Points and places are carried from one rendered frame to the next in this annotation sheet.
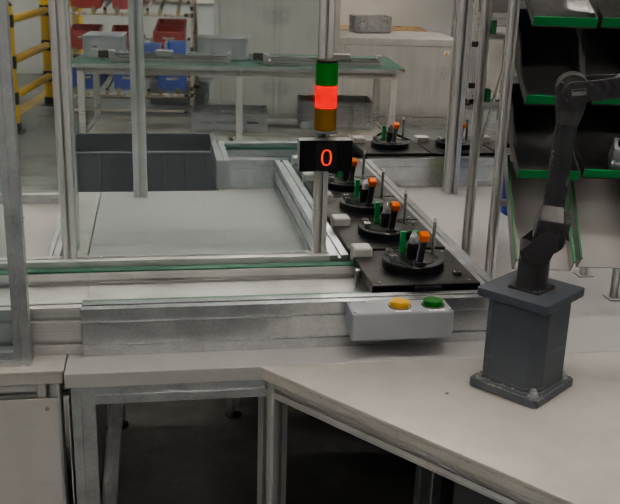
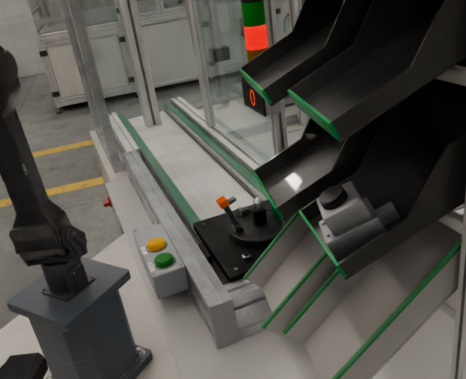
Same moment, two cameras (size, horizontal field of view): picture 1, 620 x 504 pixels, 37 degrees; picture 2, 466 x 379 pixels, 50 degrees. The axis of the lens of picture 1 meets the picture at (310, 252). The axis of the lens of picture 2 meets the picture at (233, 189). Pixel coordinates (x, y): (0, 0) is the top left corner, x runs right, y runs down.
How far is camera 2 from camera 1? 214 cm
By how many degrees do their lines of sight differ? 75
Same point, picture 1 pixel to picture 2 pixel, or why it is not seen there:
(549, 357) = (49, 359)
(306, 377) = (107, 253)
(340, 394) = not seen: hidden behind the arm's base
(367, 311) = (139, 234)
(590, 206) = (388, 283)
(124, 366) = (117, 193)
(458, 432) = (8, 344)
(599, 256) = (328, 355)
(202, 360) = (130, 212)
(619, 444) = not seen: outside the picture
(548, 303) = (16, 301)
